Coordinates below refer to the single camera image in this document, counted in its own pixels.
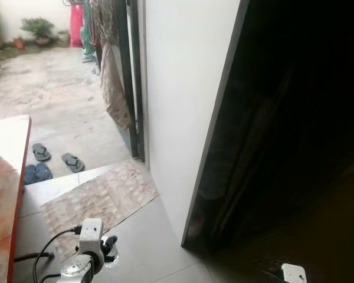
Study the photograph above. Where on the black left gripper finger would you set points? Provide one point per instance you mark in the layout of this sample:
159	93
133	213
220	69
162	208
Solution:
110	256
111	240

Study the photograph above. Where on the clear plastic water bottle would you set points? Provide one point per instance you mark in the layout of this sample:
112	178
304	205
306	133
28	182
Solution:
114	259

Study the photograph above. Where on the patterned beige floor mat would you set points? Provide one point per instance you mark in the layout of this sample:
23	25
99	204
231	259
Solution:
100	197

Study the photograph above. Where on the grey flip-flop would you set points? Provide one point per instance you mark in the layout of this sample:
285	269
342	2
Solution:
41	152
72	162

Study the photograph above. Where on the blue flip-flop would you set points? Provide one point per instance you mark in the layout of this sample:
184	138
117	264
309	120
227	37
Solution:
30	175
45	172

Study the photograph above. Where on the beige hanging cloth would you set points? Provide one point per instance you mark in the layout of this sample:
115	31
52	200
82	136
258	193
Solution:
115	88

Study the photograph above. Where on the green hanging garment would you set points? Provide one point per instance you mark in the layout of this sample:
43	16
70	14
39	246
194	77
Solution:
88	32

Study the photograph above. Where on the pink hanging garment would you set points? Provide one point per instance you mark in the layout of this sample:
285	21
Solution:
76	26

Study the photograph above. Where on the small red pot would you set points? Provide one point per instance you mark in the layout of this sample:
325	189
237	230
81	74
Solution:
19	42

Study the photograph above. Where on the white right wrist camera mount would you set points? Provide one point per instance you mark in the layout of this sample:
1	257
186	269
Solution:
294	274

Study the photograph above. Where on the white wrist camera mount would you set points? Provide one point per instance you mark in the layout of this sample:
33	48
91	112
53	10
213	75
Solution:
89	236
294	274

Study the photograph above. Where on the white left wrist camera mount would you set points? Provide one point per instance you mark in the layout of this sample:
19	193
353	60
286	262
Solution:
89	236

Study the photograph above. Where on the black door frame post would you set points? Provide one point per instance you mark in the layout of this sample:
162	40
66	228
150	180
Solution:
130	76

